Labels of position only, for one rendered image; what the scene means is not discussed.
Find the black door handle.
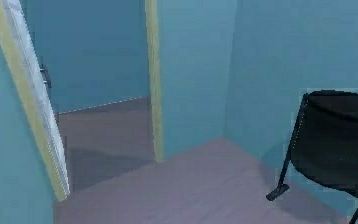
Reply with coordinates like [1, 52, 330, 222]
[39, 64, 52, 89]

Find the black chair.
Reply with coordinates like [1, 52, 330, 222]
[265, 89, 358, 224]

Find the white room door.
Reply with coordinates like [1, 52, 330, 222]
[1, 0, 71, 196]

